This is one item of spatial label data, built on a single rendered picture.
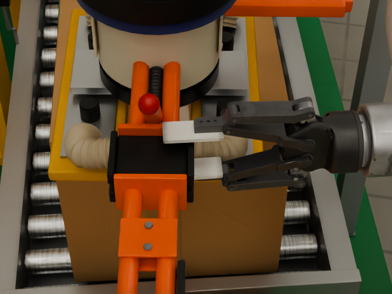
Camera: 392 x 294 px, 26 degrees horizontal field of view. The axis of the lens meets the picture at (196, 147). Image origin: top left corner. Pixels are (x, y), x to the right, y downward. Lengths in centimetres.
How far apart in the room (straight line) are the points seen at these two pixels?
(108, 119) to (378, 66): 96
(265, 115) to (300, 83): 105
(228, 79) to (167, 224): 35
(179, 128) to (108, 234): 62
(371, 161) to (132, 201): 28
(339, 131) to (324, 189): 79
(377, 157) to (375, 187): 161
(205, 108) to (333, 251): 58
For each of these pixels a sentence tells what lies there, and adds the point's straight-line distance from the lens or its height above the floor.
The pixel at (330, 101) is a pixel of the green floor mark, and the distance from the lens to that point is 284.
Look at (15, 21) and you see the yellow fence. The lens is 272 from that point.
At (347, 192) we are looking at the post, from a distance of 232.
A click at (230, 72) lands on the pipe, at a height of 113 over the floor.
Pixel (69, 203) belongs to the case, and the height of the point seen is 79.
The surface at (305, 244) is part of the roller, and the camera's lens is 175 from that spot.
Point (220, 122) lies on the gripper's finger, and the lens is 97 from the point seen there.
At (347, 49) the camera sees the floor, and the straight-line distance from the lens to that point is 305.
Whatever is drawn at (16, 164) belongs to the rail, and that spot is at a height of 60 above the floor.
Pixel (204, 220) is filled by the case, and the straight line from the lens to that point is 155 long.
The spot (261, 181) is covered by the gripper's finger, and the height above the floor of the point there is 115.
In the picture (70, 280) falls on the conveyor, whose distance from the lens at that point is 177.
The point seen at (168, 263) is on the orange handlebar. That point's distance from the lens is 90.
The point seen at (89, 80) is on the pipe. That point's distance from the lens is 121.
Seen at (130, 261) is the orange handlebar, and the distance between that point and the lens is 90.
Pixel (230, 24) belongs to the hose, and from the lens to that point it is 131.
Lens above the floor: 194
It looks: 47 degrees down
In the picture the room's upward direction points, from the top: straight up
